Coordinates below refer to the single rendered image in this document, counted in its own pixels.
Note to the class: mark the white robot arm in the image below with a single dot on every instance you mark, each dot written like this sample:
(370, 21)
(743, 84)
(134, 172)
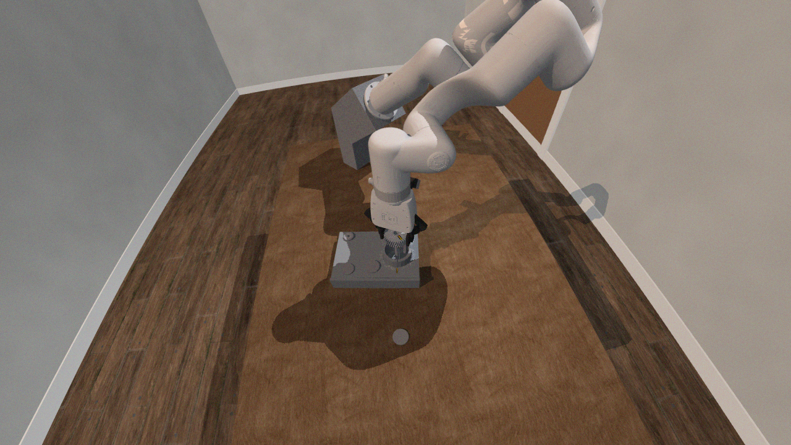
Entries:
(508, 44)

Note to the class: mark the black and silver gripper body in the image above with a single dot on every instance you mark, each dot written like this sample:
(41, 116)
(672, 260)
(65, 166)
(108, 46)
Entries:
(398, 216)

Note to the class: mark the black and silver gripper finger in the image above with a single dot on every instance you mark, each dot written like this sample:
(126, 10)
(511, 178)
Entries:
(421, 226)
(380, 229)

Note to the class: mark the grey toothed gear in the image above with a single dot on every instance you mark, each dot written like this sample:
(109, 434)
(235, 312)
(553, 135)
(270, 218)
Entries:
(394, 238)

